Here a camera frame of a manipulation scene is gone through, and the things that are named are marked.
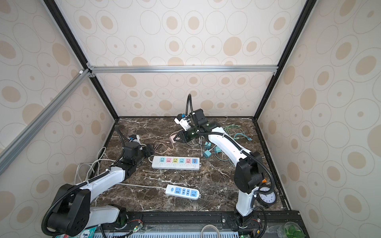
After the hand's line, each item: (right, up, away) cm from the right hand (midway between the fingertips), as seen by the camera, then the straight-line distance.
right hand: (176, 138), depth 81 cm
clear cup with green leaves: (+54, -41, -13) cm, 69 cm away
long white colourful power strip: (-1, -16, +11) cm, 20 cm away
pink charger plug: (-3, 0, -1) cm, 3 cm away
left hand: (-15, -3, +7) cm, 17 cm away
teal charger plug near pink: (+18, -6, +19) cm, 27 cm away
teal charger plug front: (+18, -11, +16) cm, 26 cm away
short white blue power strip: (+4, -29, 0) cm, 30 cm away
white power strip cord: (-51, -15, +14) cm, 55 cm away
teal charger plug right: (+25, -8, +16) cm, 31 cm away
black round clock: (+48, -32, -3) cm, 58 cm away
